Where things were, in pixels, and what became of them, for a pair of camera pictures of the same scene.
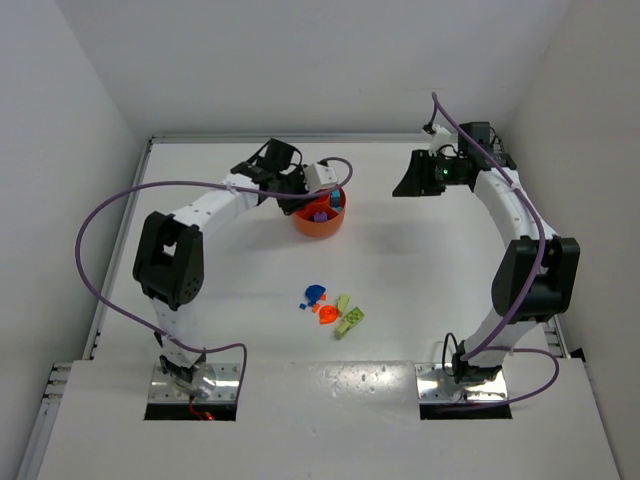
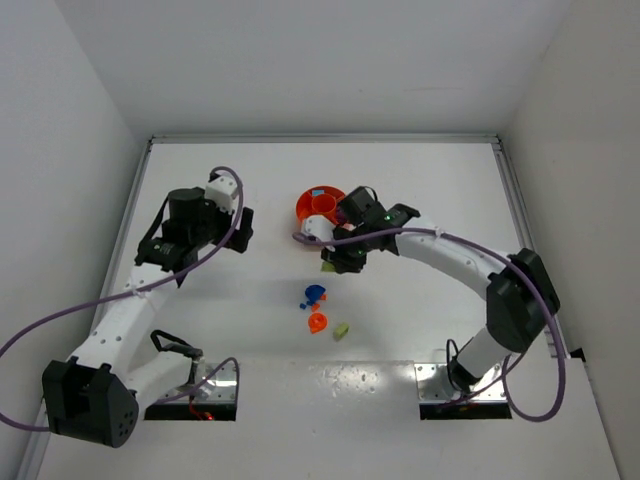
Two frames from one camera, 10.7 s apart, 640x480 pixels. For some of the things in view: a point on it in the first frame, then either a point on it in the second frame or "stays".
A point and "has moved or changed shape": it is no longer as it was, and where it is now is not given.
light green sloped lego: x=340 y=330 stays
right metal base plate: x=436 y=383 stays
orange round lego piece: x=328 y=314 to x=317 y=322
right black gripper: x=427 y=173 to x=343 y=257
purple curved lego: x=320 y=218 has moved or changed shape
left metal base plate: x=225 y=390 stays
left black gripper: x=288 y=188 to x=242 y=228
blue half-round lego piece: x=314 y=292 stays
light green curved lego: x=343 y=302 to x=327 y=267
